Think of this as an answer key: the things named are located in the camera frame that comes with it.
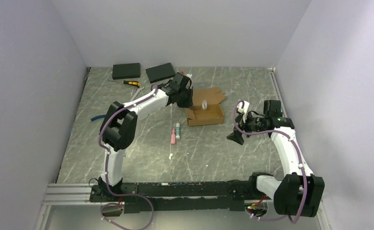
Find brown cardboard box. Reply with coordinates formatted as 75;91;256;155
185;87;226;127

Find pink marker pen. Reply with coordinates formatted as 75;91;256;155
170;128;176;145

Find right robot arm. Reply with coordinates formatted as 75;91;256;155
227;100;325;223

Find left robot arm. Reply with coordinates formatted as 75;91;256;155
98;72;193;201

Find blue handled pliers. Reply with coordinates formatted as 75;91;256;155
90;115;106;122

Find silver combination wrench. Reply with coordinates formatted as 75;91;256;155
131;86;145;101

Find black foam block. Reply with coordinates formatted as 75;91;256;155
112;63;141;80
146;63;175;84

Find black foam block right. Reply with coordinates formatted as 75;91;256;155
146;63;175;84

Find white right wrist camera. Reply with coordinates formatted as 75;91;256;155
236;100;250;123

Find aluminium frame rail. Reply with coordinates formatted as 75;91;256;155
42;184;91;206

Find yellow black screwdriver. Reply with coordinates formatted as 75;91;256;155
122;80;141;88

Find black foam block left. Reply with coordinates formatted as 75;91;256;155
112;63;141;80

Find green white glue stick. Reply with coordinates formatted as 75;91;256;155
175;123;181;139

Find clear tape roll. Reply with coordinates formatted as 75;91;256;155
202;100;208;110

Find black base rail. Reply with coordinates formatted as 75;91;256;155
89;180;265;214

